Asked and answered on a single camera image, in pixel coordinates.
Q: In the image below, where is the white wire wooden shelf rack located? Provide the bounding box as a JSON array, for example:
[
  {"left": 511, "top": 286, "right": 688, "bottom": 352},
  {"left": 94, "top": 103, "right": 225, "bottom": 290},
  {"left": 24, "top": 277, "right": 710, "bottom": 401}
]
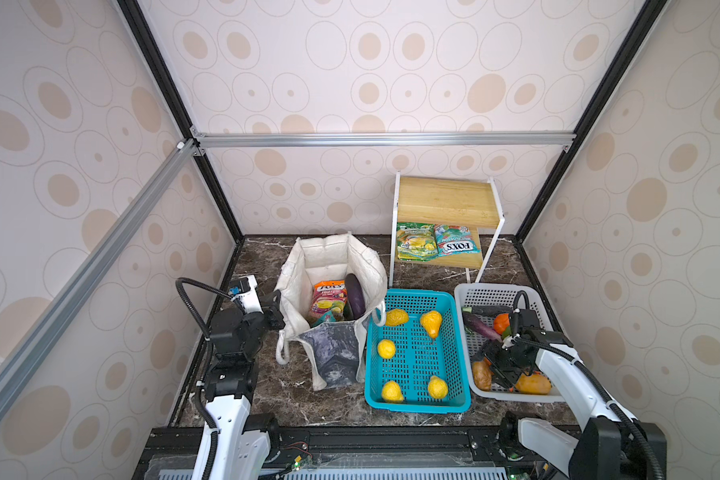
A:
[{"left": 392, "top": 173, "right": 505, "bottom": 283}]

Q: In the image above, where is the orange fruit candy bag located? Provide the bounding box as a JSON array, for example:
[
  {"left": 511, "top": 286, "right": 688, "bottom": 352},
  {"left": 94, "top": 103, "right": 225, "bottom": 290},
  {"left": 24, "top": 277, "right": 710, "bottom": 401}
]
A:
[{"left": 308, "top": 280, "right": 346, "bottom": 325}]

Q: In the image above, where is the teal mint candy bag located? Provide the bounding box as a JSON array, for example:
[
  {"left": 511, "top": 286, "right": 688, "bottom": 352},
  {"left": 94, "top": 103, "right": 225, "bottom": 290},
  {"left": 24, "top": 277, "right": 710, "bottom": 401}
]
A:
[{"left": 312, "top": 310, "right": 337, "bottom": 327}]

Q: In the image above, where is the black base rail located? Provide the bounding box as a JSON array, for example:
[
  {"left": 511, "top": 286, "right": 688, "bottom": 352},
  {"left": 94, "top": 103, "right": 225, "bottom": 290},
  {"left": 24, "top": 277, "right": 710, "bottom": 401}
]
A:
[{"left": 133, "top": 424, "right": 649, "bottom": 480}]

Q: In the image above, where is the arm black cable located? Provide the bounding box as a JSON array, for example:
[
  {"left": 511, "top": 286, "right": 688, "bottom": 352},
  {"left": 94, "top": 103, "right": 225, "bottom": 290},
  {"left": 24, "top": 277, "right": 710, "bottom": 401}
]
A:
[
  {"left": 509, "top": 289, "right": 667, "bottom": 480},
  {"left": 175, "top": 277, "right": 235, "bottom": 421}
]

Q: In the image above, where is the yellow lemon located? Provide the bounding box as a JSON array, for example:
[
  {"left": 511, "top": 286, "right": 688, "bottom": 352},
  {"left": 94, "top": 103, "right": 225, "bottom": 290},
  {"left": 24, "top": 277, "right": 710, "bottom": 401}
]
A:
[
  {"left": 381, "top": 381, "right": 405, "bottom": 403},
  {"left": 385, "top": 309, "right": 409, "bottom": 327},
  {"left": 377, "top": 339, "right": 396, "bottom": 360},
  {"left": 427, "top": 376, "right": 449, "bottom": 400}
]

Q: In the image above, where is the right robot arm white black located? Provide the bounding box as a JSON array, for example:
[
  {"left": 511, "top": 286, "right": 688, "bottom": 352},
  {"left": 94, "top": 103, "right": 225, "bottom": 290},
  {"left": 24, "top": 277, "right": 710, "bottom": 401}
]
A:
[{"left": 478, "top": 309, "right": 667, "bottom": 479}]

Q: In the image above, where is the black corner frame post left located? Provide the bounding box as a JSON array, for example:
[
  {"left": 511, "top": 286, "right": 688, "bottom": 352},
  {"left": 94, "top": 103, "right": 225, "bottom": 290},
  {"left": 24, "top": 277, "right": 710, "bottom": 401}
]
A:
[{"left": 116, "top": 0, "right": 245, "bottom": 243}]

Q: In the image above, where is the white plastic basket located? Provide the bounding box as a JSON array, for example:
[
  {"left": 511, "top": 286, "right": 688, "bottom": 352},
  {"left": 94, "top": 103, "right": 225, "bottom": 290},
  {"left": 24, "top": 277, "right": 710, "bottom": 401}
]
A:
[{"left": 454, "top": 283, "right": 564, "bottom": 403}]

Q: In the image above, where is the silver aluminium crossbar back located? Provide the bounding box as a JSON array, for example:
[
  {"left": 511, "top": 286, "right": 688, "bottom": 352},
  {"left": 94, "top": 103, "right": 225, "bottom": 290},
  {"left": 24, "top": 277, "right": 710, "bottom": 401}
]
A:
[{"left": 196, "top": 131, "right": 576, "bottom": 149}]

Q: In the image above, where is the yellow orange mango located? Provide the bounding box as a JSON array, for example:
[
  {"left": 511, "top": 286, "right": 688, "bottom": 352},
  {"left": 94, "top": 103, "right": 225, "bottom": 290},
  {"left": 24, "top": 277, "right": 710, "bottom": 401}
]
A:
[{"left": 514, "top": 372, "right": 552, "bottom": 395}]

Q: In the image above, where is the black corner frame post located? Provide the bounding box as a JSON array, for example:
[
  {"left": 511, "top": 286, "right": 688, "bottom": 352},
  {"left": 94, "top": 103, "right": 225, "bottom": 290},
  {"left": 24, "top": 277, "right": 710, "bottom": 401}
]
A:
[
  {"left": 116, "top": 0, "right": 245, "bottom": 243},
  {"left": 514, "top": 0, "right": 670, "bottom": 246}
]

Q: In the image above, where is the teal Fox's candy bag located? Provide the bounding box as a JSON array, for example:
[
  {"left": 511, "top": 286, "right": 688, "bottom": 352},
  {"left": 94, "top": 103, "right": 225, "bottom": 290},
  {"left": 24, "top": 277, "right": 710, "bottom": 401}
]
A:
[{"left": 434, "top": 224, "right": 480, "bottom": 257}]

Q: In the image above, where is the orange bell pepper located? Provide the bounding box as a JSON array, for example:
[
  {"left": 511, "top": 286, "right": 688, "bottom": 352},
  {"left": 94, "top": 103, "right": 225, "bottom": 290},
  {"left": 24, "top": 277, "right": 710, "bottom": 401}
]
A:
[{"left": 492, "top": 313, "right": 510, "bottom": 337}]

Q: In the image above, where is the green lemon candy bag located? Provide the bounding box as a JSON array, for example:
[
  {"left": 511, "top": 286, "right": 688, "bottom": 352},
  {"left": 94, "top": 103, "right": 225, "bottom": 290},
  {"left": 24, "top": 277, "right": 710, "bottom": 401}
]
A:
[{"left": 396, "top": 222, "right": 438, "bottom": 262}]

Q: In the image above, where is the purple eggplant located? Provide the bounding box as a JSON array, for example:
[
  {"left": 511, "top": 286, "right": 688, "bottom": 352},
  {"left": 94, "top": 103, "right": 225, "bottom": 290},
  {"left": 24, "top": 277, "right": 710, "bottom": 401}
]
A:
[
  {"left": 462, "top": 312, "right": 502, "bottom": 341},
  {"left": 344, "top": 273, "right": 366, "bottom": 321}
]

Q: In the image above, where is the brown potato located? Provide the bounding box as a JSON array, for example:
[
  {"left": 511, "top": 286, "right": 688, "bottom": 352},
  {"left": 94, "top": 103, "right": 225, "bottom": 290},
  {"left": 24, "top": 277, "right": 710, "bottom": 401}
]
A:
[{"left": 471, "top": 359, "right": 493, "bottom": 392}]

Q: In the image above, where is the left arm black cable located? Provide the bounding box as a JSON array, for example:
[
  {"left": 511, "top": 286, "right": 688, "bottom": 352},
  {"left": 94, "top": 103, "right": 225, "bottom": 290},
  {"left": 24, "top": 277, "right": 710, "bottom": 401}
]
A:
[{"left": 175, "top": 277, "right": 235, "bottom": 421}]

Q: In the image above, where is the black corner frame post right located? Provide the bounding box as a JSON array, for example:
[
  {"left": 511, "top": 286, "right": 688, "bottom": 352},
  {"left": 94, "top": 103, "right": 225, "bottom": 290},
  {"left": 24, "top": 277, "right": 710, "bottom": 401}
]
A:
[{"left": 514, "top": 0, "right": 670, "bottom": 246}]

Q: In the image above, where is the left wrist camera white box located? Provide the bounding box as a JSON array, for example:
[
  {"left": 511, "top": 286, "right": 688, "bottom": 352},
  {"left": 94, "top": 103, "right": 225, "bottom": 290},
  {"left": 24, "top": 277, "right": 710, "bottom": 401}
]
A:
[{"left": 228, "top": 275, "right": 262, "bottom": 314}]

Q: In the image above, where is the yellow pear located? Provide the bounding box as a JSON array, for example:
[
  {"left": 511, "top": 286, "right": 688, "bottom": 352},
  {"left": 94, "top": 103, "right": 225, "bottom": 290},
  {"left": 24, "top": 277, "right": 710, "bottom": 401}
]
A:
[{"left": 420, "top": 310, "right": 443, "bottom": 340}]

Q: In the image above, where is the yellow lemon bottom left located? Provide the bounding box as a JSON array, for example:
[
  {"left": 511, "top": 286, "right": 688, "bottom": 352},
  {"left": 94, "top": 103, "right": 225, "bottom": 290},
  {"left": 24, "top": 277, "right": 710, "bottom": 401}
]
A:
[{"left": 381, "top": 381, "right": 405, "bottom": 403}]

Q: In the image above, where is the silver aluminium crossbar left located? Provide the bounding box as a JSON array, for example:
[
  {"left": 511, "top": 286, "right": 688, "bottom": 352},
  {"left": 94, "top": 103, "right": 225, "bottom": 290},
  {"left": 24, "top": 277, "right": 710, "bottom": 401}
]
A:
[{"left": 0, "top": 138, "right": 198, "bottom": 421}]

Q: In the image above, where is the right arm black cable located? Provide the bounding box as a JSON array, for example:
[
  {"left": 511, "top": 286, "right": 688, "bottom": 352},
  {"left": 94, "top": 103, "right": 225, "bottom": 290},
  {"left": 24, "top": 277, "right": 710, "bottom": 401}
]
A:
[{"left": 509, "top": 289, "right": 667, "bottom": 480}]

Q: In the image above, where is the yellow lemon bottom right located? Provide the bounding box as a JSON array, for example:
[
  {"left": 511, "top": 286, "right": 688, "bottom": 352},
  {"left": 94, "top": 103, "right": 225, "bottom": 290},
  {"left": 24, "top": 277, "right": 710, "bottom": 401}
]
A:
[{"left": 427, "top": 376, "right": 449, "bottom": 400}]

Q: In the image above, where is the yellow lemon upper left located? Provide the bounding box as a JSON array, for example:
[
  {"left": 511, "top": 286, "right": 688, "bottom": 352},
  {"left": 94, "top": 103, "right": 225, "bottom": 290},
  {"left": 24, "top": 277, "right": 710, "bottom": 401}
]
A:
[{"left": 385, "top": 309, "right": 409, "bottom": 327}]

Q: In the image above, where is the cream canvas grocery bag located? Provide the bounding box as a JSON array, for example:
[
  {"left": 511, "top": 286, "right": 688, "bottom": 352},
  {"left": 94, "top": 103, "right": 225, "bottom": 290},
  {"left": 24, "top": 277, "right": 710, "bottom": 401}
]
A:
[{"left": 276, "top": 234, "right": 387, "bottom": 391}]

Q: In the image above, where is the silver aluminium crossbar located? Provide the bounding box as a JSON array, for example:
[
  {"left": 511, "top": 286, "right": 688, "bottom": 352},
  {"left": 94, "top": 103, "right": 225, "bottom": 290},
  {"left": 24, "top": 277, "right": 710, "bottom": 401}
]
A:
[
  {"left": 196, "top": 131, "right": 576, "bottom": 149},
  {"left": 0, "top": 138, "right": 198, "bottom": 421}
]

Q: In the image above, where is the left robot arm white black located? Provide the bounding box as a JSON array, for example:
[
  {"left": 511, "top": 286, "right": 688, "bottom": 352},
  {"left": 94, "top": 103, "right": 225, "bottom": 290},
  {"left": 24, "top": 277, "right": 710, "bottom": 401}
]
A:
[{"left": 192, "top": 290, "right": 285, "bottom": 479}]

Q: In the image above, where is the yellow lemon middle left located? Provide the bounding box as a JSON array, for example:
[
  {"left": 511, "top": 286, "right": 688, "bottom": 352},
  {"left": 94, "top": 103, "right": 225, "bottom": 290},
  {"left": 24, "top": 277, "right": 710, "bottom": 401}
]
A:
[{"left": 377, "top": 339, "right": 396, "bottom": 360}]

